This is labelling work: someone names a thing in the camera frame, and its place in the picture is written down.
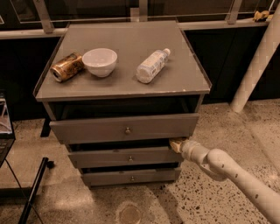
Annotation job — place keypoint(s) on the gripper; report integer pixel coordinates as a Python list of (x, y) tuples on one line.
[(186, 147)]

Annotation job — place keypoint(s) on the grey drawer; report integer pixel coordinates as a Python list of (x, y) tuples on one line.
[(103, 130), (130, 177), (134, 156)]

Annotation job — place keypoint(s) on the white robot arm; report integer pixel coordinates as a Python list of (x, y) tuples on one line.
[(218, 165)]

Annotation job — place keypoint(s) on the grey bottom drawer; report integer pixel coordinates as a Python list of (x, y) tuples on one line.
[(130, 177)]

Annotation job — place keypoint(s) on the grey top drawer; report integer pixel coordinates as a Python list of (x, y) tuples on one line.
[(103, 130)]

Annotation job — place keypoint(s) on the grey drawer cabinet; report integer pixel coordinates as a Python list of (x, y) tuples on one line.
[(178, 88)]

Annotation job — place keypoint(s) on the clear plastic bottle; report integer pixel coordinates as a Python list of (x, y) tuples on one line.
[(151, 66)]

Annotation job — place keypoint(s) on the white ceramic bowl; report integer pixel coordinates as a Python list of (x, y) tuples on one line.
[(100, 61)]

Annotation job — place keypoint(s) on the gold drink can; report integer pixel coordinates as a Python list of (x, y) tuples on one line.
[(67, 67)]

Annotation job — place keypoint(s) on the yellow object on ledge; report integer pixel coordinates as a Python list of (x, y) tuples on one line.
[(261, 16)]

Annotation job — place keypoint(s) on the black stand leg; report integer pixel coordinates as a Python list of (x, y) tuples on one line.
[(28, 206)]

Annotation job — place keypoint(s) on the black laptop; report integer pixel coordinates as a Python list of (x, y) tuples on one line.
[(7, 135)]

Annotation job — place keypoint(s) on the metal railing with glass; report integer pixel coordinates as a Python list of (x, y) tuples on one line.
[(27, 19)]

